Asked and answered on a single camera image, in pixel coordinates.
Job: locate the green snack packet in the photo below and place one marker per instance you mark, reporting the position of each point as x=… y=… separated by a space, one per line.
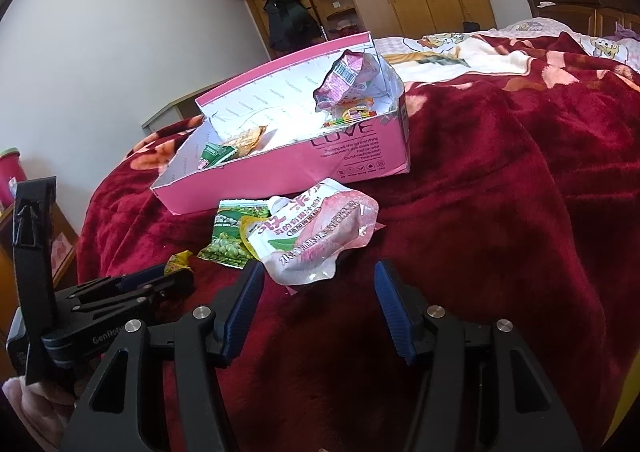
x=215 y=154

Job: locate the pink peach jelly pouch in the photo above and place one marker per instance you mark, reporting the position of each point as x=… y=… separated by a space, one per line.
x=300 y=242

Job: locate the green peas packet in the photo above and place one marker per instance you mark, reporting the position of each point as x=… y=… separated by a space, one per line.
x=226 y=246

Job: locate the pink cardboard box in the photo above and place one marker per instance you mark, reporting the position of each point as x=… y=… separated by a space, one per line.
x=299 y=147

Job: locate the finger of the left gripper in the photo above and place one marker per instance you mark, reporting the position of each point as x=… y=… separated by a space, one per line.
x=135 y=275
x=176 y=284

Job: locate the low white shelf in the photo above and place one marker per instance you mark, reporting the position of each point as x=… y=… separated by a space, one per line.
x=180 y=109

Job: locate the red container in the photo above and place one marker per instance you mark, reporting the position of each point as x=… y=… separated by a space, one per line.
x=11 y=173

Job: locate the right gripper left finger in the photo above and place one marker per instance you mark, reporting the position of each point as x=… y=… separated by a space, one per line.
x=123 y=406

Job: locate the black hanging jacket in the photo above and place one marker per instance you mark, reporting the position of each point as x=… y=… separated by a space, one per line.
x=291 y=25

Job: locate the burger gummy packet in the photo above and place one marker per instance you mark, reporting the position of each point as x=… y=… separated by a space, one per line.
x=349 y=112

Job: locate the left hand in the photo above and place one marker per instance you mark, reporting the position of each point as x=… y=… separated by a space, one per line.
x=43 y=409

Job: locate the orange cracker packet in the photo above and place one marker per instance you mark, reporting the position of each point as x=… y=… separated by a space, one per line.
x=246 y=141

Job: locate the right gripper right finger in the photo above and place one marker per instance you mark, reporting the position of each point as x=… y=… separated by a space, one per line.
x=480 y=388

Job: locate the orange jelly cup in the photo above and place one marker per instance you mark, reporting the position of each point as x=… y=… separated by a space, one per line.
x=247 y=225

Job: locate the red floral blanket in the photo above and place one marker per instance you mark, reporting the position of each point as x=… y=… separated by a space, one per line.
x=522 y=203

